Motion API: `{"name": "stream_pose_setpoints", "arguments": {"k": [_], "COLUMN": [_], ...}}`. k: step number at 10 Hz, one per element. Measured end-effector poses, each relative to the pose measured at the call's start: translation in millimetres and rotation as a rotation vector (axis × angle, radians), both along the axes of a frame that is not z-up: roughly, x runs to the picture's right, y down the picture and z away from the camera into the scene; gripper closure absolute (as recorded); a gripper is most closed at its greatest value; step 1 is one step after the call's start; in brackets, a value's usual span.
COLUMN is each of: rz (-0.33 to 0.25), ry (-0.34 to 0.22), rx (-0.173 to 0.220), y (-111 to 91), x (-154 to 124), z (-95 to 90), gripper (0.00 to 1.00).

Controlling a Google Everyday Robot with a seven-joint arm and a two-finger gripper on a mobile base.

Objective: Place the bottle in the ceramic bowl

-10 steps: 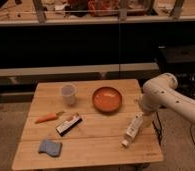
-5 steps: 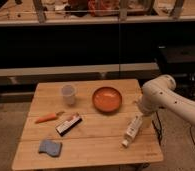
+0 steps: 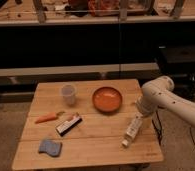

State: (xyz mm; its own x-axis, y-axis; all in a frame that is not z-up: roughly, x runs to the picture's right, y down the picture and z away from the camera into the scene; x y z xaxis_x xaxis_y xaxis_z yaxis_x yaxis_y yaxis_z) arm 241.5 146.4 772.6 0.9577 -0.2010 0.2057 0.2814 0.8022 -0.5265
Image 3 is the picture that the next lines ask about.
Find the white plastic bottle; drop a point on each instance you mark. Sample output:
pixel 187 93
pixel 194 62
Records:
pixel 132 130

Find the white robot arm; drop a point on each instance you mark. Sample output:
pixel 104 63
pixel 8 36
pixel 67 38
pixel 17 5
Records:
pixel 159 93

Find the orange ceramic bowl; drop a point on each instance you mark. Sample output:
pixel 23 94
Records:
pixel 107 99

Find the clear plastic cup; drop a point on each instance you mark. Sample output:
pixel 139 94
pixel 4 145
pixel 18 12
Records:
pixel 69 94

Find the wooden table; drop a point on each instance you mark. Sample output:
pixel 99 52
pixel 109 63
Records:
pixel 96 140

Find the orange toy carrot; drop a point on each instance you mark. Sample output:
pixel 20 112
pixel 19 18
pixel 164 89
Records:
pixel 49 117

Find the blue sponge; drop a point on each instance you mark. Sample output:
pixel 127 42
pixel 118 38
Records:
pixel 50 147

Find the black box on shelf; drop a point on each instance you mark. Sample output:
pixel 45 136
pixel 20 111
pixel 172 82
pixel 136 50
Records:
pixel 177 60

